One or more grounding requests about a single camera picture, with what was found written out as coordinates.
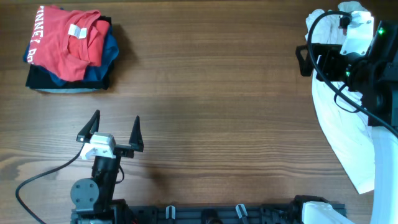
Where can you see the red printed t-shirt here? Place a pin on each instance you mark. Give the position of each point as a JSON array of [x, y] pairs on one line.
[[67, 42]]

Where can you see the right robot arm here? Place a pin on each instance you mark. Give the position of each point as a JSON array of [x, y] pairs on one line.
[[353, 66]]

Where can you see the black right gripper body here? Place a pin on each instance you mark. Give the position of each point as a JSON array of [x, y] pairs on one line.
[[315, 62]]

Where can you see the light grey folded garment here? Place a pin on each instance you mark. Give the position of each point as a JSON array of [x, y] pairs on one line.
[[68, 91]]

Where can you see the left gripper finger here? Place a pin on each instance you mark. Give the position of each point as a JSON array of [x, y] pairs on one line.
[[90, 128], [136, 140]]

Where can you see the black folded garment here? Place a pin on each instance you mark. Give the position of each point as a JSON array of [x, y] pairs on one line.
[[95, 77]]

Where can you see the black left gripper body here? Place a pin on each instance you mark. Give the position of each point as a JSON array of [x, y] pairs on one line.
[[123, 149]]

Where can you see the blue polo shirt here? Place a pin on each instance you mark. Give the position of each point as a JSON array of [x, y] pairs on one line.
[[70, 47]]

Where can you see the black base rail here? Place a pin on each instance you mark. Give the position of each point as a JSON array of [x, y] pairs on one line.
[[264, 214]]

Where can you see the white crumpled t-shirt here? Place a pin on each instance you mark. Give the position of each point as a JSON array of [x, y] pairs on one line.
[[347, 133]]

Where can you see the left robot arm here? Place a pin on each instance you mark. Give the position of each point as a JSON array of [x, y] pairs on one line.
[[93, 196]]

